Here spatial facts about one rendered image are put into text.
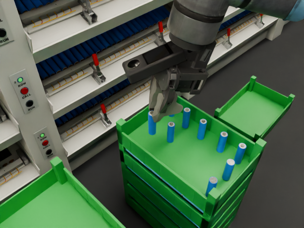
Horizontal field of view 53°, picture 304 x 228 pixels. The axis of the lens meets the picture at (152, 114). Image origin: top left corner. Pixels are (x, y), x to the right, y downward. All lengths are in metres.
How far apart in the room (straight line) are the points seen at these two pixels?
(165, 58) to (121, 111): 0.59
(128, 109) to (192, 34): 0.66
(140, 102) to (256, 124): 0.50
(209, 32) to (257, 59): 1.18
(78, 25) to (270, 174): 0.83
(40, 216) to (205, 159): 0.40
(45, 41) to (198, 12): 0.41
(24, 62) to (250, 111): 0.96
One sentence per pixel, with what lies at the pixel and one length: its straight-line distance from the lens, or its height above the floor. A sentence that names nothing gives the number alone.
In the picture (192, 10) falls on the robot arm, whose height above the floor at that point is 0.72.
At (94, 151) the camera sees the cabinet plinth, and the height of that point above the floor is 0.02.
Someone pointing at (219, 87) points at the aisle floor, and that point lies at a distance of 1.48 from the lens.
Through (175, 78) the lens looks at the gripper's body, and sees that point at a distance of 0.58.
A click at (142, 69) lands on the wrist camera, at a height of 0.61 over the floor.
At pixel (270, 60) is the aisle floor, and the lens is 1.73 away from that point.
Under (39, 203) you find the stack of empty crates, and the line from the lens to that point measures 0.75.
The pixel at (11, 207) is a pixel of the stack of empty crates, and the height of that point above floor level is 0.35.
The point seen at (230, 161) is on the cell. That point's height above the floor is 0.39.
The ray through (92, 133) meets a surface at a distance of 1.08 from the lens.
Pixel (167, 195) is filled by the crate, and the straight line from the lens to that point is 0.79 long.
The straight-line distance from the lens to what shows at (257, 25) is 1.69.
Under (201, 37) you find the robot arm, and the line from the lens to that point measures 0.54.
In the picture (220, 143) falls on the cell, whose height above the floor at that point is 0.36.
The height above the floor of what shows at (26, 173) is 0.15.
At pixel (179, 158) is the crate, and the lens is 0.78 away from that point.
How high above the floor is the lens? 0.95
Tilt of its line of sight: 46 degrees down
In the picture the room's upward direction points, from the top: straight up
